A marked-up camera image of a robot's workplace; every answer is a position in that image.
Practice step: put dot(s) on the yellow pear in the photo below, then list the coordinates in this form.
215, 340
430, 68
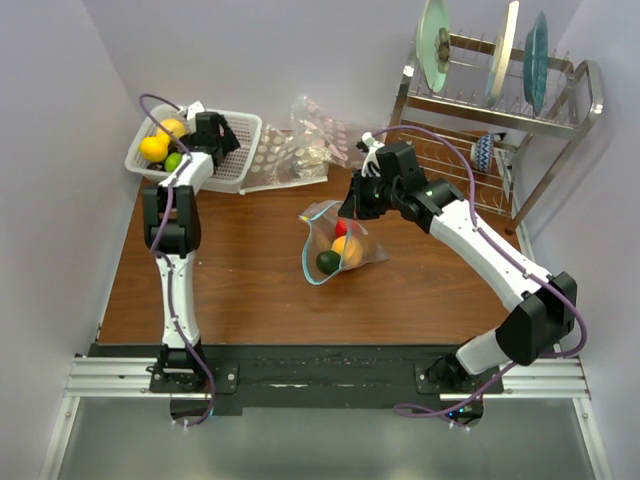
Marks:
155, 148

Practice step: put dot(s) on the green lime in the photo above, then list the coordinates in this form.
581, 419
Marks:
172, 162

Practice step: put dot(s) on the large red apple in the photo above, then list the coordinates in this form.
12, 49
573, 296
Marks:
341, 227

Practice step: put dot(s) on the teal glass plate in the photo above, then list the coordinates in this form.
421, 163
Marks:
535, 64

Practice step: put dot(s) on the white cream plate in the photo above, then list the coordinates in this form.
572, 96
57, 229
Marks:
501, 55

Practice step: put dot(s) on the pile of spotted plastic bags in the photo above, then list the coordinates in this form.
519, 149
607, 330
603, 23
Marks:
301, 154

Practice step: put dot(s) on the blue patterned bowl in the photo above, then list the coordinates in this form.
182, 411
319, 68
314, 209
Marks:
482, 153

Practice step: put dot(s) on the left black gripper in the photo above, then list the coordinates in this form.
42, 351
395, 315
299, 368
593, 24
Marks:
230, 142

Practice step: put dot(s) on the orange peach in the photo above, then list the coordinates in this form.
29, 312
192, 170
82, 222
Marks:
351, 250

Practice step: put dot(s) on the dark green avocado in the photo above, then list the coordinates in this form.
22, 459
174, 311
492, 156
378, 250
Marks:
328, 262

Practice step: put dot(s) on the steel dish rack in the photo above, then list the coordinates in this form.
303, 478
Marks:
577, 106

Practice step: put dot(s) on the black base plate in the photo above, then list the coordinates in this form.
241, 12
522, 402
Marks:
305, 376

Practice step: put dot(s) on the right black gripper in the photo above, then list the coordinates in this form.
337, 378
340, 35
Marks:
355, 205

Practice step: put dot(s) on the yellow apple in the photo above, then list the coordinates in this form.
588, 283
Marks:
172, 125

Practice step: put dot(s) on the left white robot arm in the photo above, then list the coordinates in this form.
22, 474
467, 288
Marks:
172, 232

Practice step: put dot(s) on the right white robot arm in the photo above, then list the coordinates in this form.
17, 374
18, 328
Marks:
537, 302

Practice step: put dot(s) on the white plastic basket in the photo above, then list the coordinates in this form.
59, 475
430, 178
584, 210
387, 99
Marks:
229, 175

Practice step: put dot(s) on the pale green plate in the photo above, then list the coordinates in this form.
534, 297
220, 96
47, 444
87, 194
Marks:
433, 44

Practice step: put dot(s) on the blue zip top bag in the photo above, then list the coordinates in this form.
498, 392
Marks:
320, 219

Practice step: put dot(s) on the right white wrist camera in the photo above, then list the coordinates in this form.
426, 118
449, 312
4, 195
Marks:
369, 146

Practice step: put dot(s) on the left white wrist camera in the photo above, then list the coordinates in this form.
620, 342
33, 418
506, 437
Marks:
189, 112

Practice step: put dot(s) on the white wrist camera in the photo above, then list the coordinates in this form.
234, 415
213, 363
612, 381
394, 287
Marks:
369, 146
189, 112

